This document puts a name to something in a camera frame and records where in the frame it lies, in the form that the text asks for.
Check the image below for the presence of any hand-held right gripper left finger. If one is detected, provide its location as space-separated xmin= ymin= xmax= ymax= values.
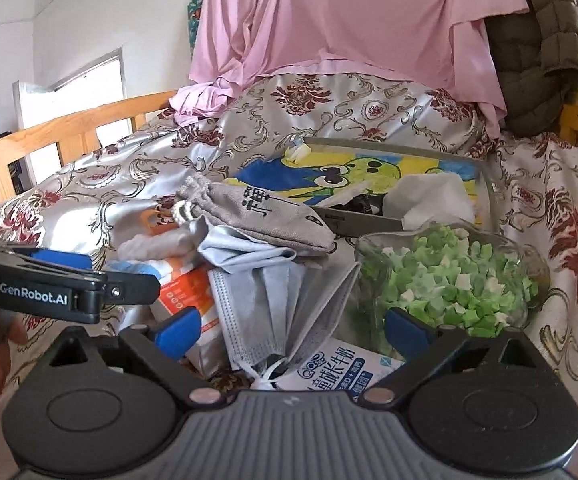
xmin=49 ymin=306 xmax=225 ymax=407

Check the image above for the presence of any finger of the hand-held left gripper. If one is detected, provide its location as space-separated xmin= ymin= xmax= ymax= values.
xmin=0 ymin=241 xmax=93 ymax=274
xmin=95 ymin=271 xmax=162 ymax=307

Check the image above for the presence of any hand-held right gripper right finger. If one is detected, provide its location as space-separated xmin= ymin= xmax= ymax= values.
xmin=359 ymin=306 xmax=540 ymax=406

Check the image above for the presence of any grey face mask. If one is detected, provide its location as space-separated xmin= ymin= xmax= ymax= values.
xmin=196 ymin=224 xmax=301 ymax=270
xmin=208 ymin=259 xmax=363 ymax=392

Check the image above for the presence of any grey white knitted sock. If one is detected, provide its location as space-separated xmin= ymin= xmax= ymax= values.
xmin=171 ymin=175 xmax=338 ymax=259

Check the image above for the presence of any grey tray with cartoon picture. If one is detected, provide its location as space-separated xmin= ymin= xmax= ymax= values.
xmin=224 ymin=136 xmax=501 ymax=239

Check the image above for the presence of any white orange box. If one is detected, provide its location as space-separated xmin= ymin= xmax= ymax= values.
xmin=104 ymin=255 xmax=231 ymax=377

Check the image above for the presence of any glass bowl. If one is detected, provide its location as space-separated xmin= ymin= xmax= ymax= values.
xmin=353 ymin=221 xmax=551 ymax=362

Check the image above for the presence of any light grey cloth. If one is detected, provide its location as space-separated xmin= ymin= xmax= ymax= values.
xmin=117 ymin=216 xmax=211 ymax=262

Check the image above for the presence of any pile of green paper stars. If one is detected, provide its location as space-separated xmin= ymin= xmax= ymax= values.
xmin=361 ymin=225 xmax=540 ymax=338

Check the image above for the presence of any white blue milk carton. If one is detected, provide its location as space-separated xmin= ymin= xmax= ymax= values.
xmin=274 ymin=337 xmax=406 ymax=402

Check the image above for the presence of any floral satin blanket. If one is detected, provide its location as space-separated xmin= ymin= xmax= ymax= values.
xmin=0 ymin=72 xmax=578 ymax=480

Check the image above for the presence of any white tissue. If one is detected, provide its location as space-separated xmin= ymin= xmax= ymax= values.
xmin=382 ymin=172 xmax=476 ymax=232

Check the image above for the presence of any black cloth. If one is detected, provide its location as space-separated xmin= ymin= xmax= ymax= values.
xmin=328 ymin=194 xmax=386 ymax=217

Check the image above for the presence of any bright window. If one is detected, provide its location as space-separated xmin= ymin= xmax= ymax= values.
xmin=14 ymin=47 xmax=130 ymax=186

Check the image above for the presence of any small yellow white toy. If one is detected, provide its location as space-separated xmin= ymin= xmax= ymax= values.
xmin=283 ymin=141 xmax=311 ymax=162

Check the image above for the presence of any brown puffer jacket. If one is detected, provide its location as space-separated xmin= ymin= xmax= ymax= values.
xmin=484 ymin=0 xmax=578 ymax=137

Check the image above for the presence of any pink draped sheet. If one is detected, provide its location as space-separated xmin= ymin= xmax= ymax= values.
xmin=169 ymin=0 xmax=530 ymax=128

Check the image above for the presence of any wooden bed rail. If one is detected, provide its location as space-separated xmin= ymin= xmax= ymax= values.
xmin=0 ymin=90 xmax=180 ymax=201

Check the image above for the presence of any green wall poster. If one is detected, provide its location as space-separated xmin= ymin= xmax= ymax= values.
xmin=187 ymin=0 xmax=206 ymax=68

